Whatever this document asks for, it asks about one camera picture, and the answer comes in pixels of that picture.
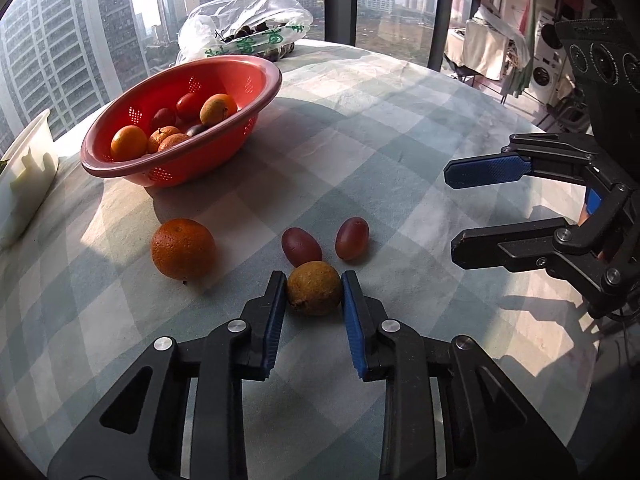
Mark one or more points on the white washing machine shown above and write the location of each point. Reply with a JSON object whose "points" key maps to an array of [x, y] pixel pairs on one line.
{"points": [[549, 57]]}

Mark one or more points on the checkered tablecloth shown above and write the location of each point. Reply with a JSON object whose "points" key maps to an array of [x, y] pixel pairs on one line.
{"points": [[351, 134]]}

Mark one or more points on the plastic bag of cherries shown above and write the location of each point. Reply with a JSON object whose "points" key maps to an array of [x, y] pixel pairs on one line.
{"points": [[265, 28]]}

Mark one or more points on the red grape right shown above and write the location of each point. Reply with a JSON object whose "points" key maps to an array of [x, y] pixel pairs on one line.
{"points": [[352, 239]]}

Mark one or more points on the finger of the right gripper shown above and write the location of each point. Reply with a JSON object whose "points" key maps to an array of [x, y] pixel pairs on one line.
{"points": [[551, 245], [573, 158]]}

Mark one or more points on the white plastic bowl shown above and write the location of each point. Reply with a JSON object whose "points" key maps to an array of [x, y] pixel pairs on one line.
{"points": [[30, 165]]}

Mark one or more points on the red plastic colander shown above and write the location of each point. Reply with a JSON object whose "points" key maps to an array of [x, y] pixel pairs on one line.
{"points": [[252, 82]]}

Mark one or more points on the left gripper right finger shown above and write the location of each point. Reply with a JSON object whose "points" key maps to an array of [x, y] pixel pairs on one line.
{"points": [[447, 402]]}

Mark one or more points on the small red tomato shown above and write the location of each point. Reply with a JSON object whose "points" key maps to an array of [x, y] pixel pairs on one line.
{"points": [[164, 117]]}

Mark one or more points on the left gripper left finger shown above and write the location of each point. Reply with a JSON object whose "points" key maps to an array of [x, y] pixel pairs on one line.
{"points": [[135, 431]]}

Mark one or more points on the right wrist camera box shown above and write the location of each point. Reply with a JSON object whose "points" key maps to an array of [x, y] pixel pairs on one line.
{"points": [[605, 64]]}

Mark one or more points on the dark plum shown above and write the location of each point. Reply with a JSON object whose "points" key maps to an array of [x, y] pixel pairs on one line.
{"points": [[195, 130]]}

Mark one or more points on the small mandarin orange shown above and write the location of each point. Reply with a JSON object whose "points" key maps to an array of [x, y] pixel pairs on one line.
{"points": [[173, 140]]}

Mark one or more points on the large yellow orange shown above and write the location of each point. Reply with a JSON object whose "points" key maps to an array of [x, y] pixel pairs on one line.
{"points": [[216, 109]]}

